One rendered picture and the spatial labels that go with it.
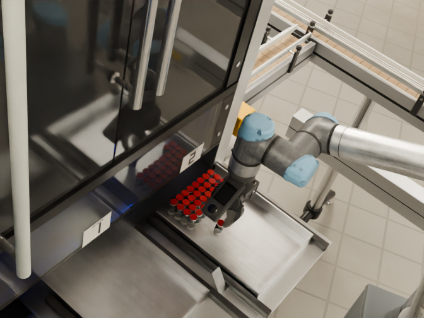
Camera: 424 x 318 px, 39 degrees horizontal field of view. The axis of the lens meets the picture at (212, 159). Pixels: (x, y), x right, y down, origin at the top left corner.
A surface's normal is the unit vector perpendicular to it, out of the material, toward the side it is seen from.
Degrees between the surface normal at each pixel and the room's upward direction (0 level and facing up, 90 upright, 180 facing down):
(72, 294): 0
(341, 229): 0
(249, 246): 0
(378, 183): 90
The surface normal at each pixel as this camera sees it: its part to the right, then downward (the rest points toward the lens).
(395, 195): -0.62, 0.48
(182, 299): 0.20, -0.67
